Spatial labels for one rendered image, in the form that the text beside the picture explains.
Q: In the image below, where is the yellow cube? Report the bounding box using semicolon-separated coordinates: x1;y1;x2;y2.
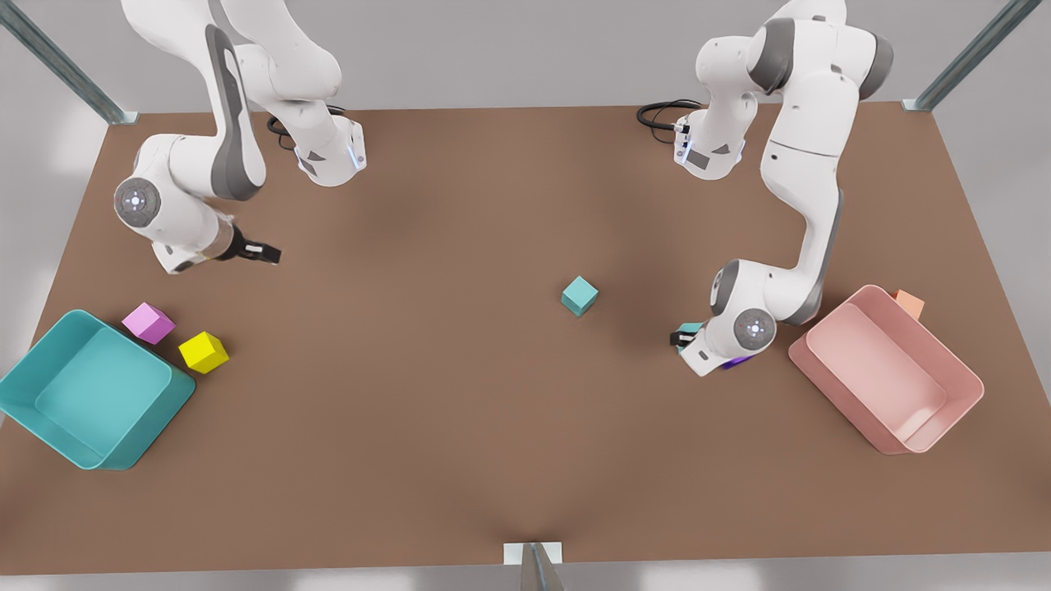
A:
178;331;230;375

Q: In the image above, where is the pink cube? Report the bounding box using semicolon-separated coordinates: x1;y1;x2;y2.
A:
122;302;177;346

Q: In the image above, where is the teal plastic bin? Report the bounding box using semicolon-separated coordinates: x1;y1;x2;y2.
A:
0;309;197;471

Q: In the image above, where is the pink plastic bin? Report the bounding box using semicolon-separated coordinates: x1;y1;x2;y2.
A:
788;284;984;455

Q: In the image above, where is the black cable loop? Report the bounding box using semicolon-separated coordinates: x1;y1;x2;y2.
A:
636;99;704;133
266;104;347;153

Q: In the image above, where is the silver frame post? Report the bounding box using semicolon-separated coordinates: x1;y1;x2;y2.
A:
503;542;565;591
0;0;140;126
901;0;1044;113

